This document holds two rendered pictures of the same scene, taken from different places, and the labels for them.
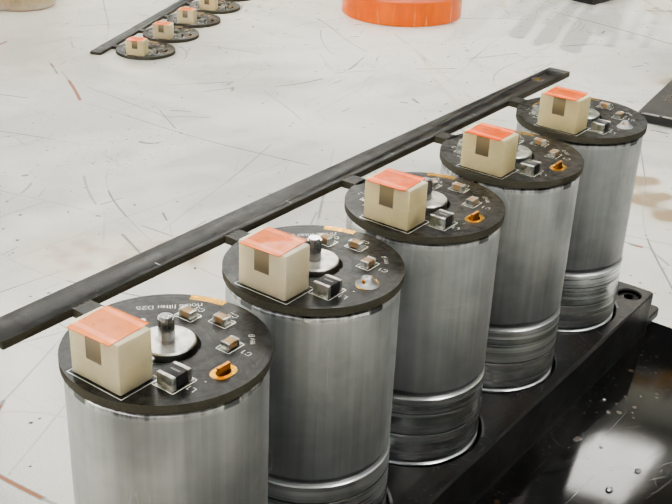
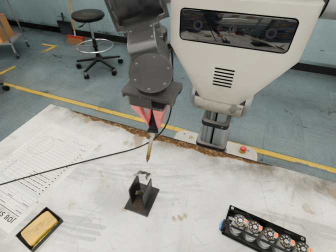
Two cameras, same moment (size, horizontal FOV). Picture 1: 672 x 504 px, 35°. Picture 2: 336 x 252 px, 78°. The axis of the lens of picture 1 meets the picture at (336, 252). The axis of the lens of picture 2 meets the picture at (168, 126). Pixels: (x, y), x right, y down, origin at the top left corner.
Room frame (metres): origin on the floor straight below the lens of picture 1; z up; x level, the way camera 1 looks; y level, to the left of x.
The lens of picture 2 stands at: (0.37, 0.11, 1.23)
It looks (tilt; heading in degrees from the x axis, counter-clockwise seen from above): 42 degrees down; 261
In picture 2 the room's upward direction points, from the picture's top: straight up
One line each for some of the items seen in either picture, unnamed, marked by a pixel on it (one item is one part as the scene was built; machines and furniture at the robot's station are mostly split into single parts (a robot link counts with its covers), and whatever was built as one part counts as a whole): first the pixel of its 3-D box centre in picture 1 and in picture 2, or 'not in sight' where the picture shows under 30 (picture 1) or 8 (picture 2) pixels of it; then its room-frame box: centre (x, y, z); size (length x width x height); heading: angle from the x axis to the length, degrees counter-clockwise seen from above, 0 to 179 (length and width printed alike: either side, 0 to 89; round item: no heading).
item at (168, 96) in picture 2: not in sight; (151, 78); (0.34, -0.23, 1.03); 0.10 x 0.07 x 0.07; 151
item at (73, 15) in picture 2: not in sight; (87, 13); (0.81, -2.40, 0.62); 0.34 x 0.34 x 0.02
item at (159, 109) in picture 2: not in sight; (152, 108); (0.34, -0.24, 0.96); 0.07 x 0.07 x 0.09; 61
